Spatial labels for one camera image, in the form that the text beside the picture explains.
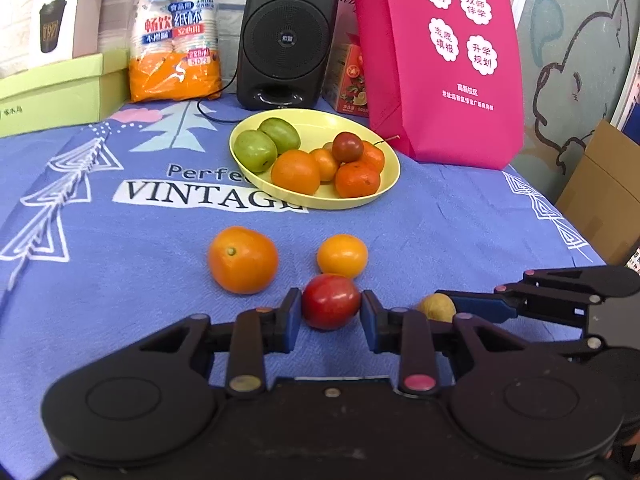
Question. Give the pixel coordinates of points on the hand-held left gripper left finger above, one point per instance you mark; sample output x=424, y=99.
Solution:
x=290, y=320

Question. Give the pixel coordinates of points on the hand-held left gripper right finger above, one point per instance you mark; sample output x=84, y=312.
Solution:
x=371, y=320

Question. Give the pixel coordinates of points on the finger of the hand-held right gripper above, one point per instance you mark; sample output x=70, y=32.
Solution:
x=480, y=306
x=575, y=346

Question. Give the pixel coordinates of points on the small orange kumquat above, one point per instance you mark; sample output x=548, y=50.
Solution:
x=342, y=256
x=324, y=164

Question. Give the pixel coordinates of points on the tangerine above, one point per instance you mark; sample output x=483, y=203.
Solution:
x=357, y=179
x=295, y=171
x=243, y=259
x=376, y=157

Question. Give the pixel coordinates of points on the yellow plate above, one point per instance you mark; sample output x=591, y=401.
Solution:
x=312, y=122

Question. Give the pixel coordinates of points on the flattened cardboard boxes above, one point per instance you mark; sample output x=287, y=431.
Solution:
x=600, y=195

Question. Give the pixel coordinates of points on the blue printed tablecloth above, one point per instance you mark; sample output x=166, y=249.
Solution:
x=125, y=260

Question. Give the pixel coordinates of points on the pink tote bag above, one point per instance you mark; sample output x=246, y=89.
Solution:
x=425, y=125

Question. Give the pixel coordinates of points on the red juice carton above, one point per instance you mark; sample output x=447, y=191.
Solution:
x=345, y=80

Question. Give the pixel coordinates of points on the orange paper cup pack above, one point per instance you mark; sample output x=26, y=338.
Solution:
x=170, y=80

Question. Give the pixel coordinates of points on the black speaker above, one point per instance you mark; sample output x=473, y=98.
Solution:
x=285, y=15

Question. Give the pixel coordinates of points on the light green shoe box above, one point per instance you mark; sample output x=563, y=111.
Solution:
x=60, y=105

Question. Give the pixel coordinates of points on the white cup box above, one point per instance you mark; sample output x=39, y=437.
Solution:
x=87, y=20

